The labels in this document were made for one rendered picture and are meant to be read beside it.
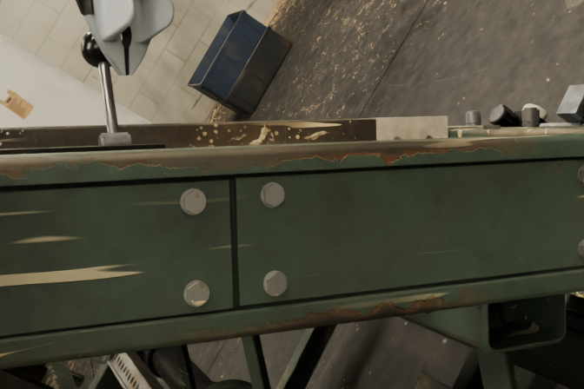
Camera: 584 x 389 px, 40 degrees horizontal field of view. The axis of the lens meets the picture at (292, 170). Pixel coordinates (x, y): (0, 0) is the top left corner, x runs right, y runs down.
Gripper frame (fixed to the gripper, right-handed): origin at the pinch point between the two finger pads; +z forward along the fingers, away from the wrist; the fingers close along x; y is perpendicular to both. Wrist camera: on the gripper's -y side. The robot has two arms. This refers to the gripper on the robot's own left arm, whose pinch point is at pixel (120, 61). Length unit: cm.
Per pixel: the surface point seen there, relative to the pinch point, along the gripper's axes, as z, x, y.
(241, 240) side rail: 12.5, -6.1, 23.1
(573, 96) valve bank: 2, 83, -4
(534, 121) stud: 6, 67, -2
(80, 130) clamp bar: 5.5, 13.9, -34.6
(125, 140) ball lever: 6.7, 1.3, -1.9
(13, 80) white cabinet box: -27, 159, -397
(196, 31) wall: -74, 340, -463
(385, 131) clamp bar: 7, 55, -19
